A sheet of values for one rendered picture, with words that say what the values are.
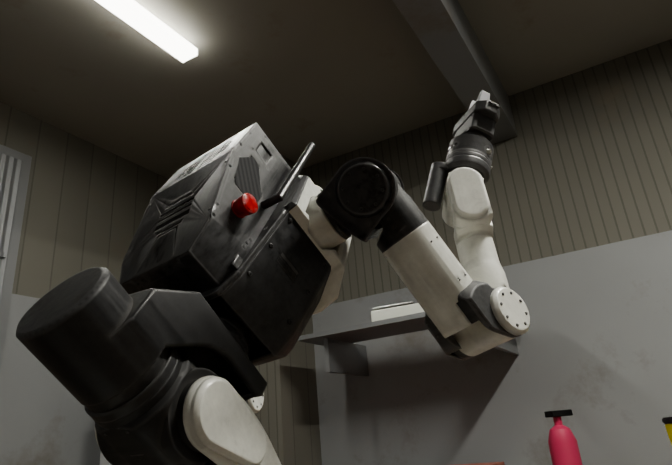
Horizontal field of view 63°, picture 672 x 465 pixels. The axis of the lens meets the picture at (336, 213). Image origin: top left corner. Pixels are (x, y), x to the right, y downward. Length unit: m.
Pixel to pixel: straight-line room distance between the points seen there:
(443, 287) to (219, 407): 0.37
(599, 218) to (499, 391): 1.31
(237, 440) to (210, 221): 0.28
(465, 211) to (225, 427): 0.53
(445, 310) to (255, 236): 0.30
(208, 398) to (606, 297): 3.35
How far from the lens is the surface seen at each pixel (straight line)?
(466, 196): 0.99
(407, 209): 0.86
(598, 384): 3.81
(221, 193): 0.80
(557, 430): 3.40
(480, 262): 0.96
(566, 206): 4.03
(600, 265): 3.89
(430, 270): 0.84
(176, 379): 0.69
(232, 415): 0.72
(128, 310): 0.66
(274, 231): 0.82
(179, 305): 0.70
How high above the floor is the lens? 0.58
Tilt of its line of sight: 23 degrees up
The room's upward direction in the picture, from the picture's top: 5 degrees counter-clockwise
